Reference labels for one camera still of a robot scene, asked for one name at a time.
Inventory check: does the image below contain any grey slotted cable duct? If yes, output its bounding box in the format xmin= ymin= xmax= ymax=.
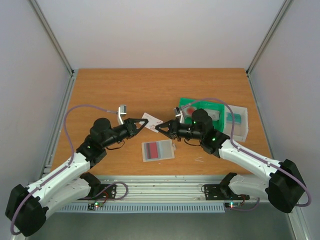
xmin=58 ymin=202 xmax=225 ymax=214

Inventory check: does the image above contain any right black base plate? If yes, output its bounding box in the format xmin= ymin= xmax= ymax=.
xmin=201 ymin=184 xmax=250 ymax=201

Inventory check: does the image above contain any green left bin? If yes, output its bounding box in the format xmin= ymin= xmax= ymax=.
xmin=178 ymin=97 xmax=200 ymax=124

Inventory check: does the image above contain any left aluminium frame post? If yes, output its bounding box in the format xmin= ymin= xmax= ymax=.
xmin=28 ymin=0 xmax=74 ymax=76

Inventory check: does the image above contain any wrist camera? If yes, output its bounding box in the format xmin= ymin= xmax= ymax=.
xmin=117 ymin=104 xmax=127 ymax=125
xmin=173 ymin=107 xmax=185 ymax=124

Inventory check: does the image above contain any right aluminium frame post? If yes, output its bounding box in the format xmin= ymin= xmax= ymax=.
xmin=246 ymin=0 xmax=294 ymax=78

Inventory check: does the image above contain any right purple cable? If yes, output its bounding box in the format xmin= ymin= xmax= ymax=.
xmin=178 ymin=97 xmax=313 ymax=212

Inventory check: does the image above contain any translucent grey card holder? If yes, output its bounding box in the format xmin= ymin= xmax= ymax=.
xmin=141 ymin=139 xmax=175 ymax=162

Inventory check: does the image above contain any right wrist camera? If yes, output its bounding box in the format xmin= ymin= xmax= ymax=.
xmin=173 ymin=107 xmax=185 ymax=124

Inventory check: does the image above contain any red card black stripe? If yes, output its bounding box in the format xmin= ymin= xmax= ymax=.
xmin=145 ymin=142 xmax=160 ymax=160

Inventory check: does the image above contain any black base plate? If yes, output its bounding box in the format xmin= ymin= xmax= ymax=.
xmin=80 ymin=183 xmax=117 ymax=200
xmin=201 ymin=184 xmax=250 ymax=201

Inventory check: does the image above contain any green bin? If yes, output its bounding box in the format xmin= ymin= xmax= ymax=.
xmin=178 ymin=97 xmax=200 ymax=124
xmin=199 ymin=101 xmax=225 ymax=132

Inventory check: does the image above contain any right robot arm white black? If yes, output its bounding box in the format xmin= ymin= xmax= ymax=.
xmin=155 ymin=108 xmax=307 ymax=213

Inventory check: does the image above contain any right small circuit board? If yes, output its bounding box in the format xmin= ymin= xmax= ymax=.
xmin=224 ymin=201 xmax=244 ymax=209

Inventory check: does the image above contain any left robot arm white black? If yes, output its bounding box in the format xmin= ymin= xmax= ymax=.
xmin=5 ymin=118 xmax=149 ymax=237

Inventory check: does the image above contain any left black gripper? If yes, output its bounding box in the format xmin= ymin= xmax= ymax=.
xmin=102 ymin=118 xmax=149 ymax=149

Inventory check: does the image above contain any aluminium frame post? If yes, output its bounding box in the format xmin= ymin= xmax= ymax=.
xmin=28 ymin=0 xmax=74 ymax=76
xmin=246 ymin=0 xmax=294 ymax=78

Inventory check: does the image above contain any left small circuit board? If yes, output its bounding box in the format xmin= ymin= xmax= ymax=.
xmin=87 ymin=202 xmax=104 ymax=211

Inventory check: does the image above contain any card with red circles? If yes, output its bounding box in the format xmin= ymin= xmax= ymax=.
xmin=182 ymin=105 xmax=197 ymax=118

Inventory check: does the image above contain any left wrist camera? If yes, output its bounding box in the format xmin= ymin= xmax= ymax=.
xmin=117 ymin=104 xmax=127 ymax=125

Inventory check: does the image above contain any small circuit board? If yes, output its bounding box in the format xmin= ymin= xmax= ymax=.
xmin=87 ymin=202 xmax=104 ymax=211
xmin=224 ymin=201 xmax=244 ymax=209

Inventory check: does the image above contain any aluminium front rail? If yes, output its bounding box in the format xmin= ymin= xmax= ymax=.
xmin=62 ymin=174 xmax=271 ymax=203

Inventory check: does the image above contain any green middle bin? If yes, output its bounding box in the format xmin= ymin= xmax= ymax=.
xmin=199 ymin=101 xmax=225 ymax=132

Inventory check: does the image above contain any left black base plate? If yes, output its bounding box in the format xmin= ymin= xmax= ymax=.
xmin=80 ymin=183 xmax=117 ymax=200

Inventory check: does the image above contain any teal VIP card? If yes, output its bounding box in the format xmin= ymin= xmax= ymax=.
xmin=226 ymin=112 xmax=242 ymax=125

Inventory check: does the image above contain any grey patterned card in bin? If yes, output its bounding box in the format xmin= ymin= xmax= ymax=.
xmin=206 ymin=109 xmax=220 ymax=121

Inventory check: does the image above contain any white right bin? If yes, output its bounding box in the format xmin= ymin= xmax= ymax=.
xmin=223 ymin=105 xmax=249 ymax=143

